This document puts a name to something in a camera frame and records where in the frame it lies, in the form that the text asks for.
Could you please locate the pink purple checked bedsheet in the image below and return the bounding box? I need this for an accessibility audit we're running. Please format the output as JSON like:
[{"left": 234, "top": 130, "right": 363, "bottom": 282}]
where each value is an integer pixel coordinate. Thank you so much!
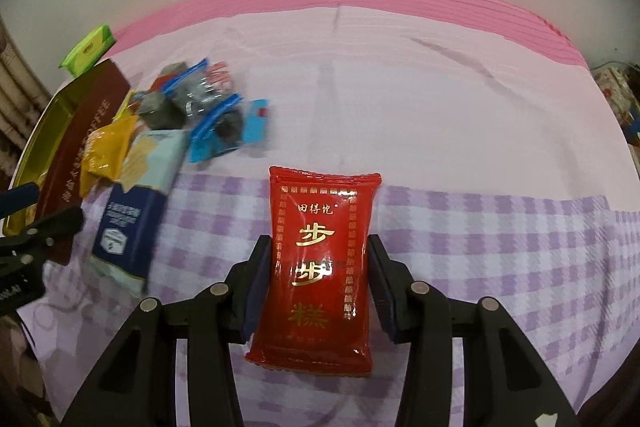
[{"left": 10, "top": 0, "right": 640, "bottom": 427}]

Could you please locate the clear blue-edged snack packet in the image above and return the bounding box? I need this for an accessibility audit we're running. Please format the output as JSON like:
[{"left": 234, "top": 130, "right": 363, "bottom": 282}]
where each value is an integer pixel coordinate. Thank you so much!
[{"left": 162, "top": 58, "right": 237, "bottom": 118}]

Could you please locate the pink patterned candy box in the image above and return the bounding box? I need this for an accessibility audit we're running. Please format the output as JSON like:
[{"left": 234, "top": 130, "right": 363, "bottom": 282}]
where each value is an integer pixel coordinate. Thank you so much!
[{"left": 207, "top": 61, "right": 235, "bottom": 96}]

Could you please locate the red snack packet gold print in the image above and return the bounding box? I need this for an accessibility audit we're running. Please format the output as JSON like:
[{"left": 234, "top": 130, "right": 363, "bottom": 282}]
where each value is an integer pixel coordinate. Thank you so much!
[{"left": 244, "top": 165, "right": 383, "bottom": 378}]

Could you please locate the brown toffee tin box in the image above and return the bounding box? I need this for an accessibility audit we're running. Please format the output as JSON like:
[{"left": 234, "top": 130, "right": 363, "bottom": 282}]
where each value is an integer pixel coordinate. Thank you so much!
[{"left": 36, "top": 58, "right": 132, "bottom": 265}]

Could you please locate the green tissue packet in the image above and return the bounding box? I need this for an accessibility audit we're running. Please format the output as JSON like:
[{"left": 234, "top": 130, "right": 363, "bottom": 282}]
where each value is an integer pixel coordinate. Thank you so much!
[{"left": 58, "top": 24, "right": 117, "bottom": 74}]

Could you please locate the dark grey snack packet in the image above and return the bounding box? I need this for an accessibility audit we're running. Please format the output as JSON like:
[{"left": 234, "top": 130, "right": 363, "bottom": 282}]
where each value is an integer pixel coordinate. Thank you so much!
[{"left": 136, "top": 91, "right": 187, "bottom": 131}]

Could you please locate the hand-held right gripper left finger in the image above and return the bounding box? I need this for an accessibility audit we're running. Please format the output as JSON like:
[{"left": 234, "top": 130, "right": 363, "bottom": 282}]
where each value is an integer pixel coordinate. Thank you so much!
[{"left": 60, "top": 234, "right": 273, "bottom": 427}]

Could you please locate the blue snack packet dark filling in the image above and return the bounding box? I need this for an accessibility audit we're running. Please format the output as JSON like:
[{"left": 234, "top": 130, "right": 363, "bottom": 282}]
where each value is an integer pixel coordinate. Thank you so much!
[{"left": 189, "top": 96, "right": 274, "bottom": 164}]

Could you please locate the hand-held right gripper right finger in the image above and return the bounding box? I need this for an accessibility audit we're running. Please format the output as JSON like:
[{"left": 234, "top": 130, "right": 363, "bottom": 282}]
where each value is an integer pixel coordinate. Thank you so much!
[{"left": 367, "top": 233, "right": 581, "bottom": 427}]

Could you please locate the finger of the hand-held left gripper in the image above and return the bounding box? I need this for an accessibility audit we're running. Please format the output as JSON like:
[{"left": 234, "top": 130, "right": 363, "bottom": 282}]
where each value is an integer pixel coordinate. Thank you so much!
[
  {"left": 0, "top": 183, "right": 42, "bottom": 220},
  {"left": 0, "top": 206, "right": 85, "bottom": 264}
]

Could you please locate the beige patterned curtain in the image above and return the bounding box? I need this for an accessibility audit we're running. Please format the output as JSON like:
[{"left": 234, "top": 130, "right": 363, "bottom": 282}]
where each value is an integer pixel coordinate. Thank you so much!
[{"left": 0, "top": 17, "right": 52, "bottom": 150}]

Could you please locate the pale blue navy snack packet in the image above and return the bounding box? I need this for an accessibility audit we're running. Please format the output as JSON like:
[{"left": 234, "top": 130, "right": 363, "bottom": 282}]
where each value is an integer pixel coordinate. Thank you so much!
[{"left": 90, "top": 129, "right": 190, "bottom": 299}]

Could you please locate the yellow snack packet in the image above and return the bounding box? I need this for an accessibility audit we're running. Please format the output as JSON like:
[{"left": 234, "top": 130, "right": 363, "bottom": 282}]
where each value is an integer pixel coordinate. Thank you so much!
[{"left": 80, "top": 115, "right": 139, "bottom": 198}]

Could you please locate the golden tin box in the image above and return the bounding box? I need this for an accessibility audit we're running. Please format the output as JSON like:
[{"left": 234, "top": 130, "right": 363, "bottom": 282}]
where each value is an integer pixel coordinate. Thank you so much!
[{"left": 2, "top": 72, "right": 96, "bottom": 235}]

